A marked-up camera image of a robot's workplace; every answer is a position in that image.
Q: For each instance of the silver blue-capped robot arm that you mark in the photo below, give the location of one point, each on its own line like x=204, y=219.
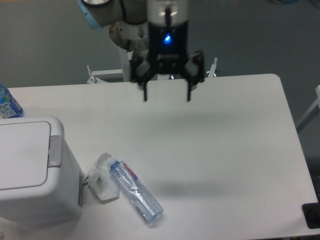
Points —
x=103, y=13

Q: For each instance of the white push-lid trash can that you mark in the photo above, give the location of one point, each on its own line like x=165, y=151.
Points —
x=41, y=182

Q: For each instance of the black clamp at table edge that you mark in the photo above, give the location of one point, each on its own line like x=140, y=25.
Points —
x=311, y=213

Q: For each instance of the white furniture leg right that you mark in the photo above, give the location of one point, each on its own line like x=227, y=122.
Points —
x=310, y=113

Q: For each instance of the crumpled clear plastic packaging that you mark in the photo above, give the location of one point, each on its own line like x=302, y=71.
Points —
x=100, y=181

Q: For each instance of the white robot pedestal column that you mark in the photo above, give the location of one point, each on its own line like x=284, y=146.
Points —
x=126, y=62

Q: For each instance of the empty clear plastic bottle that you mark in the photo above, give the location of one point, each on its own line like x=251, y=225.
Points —
x=140, y=197

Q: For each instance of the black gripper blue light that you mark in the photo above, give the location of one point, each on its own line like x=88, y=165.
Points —
x=168, y=55

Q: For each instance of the white pedestal base frame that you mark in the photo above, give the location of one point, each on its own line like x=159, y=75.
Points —
x=117, y=75

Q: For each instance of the blue labelled water bottle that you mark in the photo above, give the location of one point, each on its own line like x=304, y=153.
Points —
x=9, y=107

